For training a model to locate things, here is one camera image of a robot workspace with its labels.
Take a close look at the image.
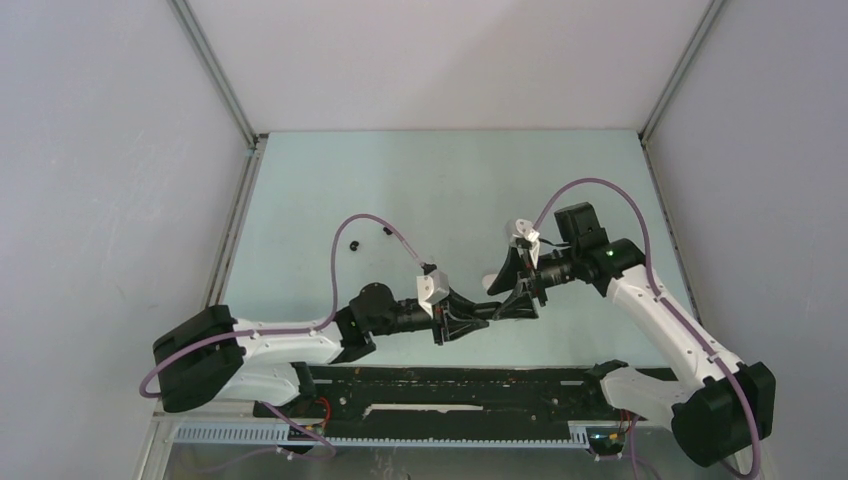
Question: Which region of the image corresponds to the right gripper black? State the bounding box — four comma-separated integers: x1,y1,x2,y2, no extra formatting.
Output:
488,244,580,320

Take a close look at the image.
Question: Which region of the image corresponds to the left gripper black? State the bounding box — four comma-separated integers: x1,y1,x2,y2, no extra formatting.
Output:
369,285,488,346

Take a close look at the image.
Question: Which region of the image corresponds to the black charging case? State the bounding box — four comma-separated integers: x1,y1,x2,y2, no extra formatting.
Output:
476,302,501,321

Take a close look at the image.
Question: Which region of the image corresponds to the white charging case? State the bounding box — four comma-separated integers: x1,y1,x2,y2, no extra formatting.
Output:
482,274,498,295

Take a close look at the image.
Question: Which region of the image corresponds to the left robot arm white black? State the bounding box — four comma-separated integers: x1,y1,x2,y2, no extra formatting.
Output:
152,283,499,417

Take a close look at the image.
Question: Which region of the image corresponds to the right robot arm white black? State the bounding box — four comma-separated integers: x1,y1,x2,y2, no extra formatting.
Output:
483,202,776,467

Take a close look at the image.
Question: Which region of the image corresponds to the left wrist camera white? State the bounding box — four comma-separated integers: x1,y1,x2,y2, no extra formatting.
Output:
416,269,450,316

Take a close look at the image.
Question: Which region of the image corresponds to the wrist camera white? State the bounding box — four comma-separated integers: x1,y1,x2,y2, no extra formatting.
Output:
416,269,450,316
505,219,540,250

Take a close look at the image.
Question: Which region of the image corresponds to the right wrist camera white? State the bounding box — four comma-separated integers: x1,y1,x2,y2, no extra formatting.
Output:
505,219,540,250

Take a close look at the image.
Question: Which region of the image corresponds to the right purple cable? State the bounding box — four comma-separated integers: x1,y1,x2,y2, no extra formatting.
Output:
533,177,763,480

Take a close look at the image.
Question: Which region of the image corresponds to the purple cable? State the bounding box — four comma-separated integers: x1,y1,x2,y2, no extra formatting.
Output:
533,177,763,480
138,213,435,400

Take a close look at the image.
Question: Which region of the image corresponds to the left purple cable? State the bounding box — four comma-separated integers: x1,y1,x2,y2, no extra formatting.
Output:
138,213,435,400

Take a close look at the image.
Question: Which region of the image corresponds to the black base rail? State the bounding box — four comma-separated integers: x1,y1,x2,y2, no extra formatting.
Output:
278,366,628,440

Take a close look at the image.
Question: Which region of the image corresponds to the white slotted cable duct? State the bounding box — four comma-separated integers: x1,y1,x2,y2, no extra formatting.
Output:
172,422,589,449

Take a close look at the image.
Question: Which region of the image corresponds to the left aluminium frame post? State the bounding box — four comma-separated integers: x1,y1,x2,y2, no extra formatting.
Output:
167,0,258,149

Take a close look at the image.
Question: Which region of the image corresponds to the aluminium frame post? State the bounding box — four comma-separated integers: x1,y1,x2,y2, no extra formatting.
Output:
167,0,258,149
639,0,729,147

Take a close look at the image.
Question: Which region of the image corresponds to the right aluminium frame post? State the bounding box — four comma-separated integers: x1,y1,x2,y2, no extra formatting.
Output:
639,0,729,147

